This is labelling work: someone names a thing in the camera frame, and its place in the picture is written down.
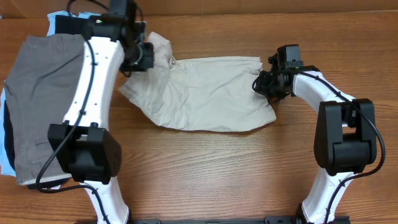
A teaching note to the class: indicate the grey shorts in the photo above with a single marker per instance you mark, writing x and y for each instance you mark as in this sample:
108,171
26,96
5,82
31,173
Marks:
43,105

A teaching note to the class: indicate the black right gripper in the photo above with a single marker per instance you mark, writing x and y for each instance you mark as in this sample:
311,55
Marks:
260,86

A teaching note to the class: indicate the light blue garment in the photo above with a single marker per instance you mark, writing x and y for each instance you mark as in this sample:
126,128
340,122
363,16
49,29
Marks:
4,149

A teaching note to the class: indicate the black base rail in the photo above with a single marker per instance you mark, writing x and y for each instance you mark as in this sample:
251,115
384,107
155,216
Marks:
211,221

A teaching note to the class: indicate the beige shorts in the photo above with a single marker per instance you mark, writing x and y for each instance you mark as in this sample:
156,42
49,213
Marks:
199,94

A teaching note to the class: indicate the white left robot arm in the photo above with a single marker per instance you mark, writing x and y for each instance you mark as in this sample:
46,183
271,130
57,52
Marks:
114,42

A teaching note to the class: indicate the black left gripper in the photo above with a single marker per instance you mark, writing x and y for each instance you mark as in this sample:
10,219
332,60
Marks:
148,63

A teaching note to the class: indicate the black garment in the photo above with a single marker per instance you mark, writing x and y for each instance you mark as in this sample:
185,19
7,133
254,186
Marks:
58,95

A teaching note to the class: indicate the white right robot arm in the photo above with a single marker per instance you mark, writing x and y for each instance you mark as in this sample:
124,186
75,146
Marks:
345,134

